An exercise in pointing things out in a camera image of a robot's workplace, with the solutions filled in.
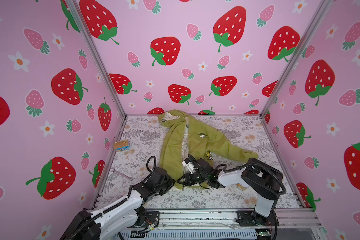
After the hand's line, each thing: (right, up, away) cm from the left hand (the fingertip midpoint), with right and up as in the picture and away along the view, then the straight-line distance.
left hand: (177, 180), depth 83 cm
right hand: (0, -1, -1) cm, 2 cm away
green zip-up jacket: (+2, +25, +22) cm, 33 cm away
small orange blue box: (-38, +18, +16) cm, 45 cm away
